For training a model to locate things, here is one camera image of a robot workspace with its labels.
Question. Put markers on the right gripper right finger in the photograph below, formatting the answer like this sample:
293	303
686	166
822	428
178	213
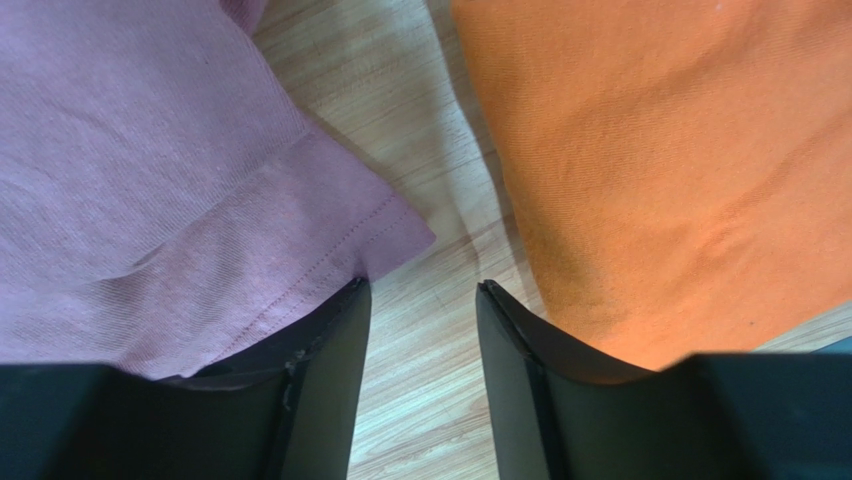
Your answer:
519	351

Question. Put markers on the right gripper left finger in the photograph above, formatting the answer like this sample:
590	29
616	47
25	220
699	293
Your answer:
283	408

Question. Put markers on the pink t shirt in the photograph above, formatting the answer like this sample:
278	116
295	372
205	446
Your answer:
164	204

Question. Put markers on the folded orange t shirt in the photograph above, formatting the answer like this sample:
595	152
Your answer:
680	171

